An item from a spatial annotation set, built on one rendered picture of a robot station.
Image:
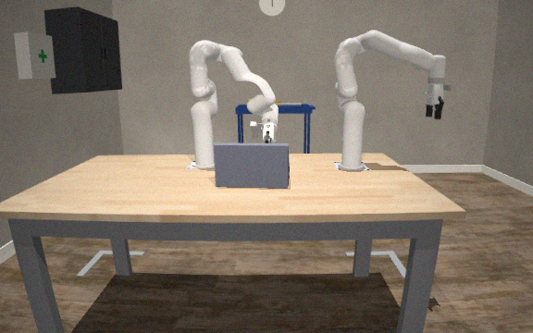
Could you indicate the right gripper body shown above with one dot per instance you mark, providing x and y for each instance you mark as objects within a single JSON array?
[{"x": 272, "y": 128}]

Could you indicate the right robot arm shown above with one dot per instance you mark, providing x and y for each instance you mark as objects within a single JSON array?
[{"x": 202, "y": 87}]

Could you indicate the grey switch panel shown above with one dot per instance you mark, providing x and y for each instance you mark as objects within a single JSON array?
[{"x": 262, "y": 165}]

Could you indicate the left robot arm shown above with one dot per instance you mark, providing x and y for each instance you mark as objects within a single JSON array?
[{"x": 347, "y": 89}]

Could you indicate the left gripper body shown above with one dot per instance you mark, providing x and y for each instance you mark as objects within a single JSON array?
[{"x": 433, "y": 93}]

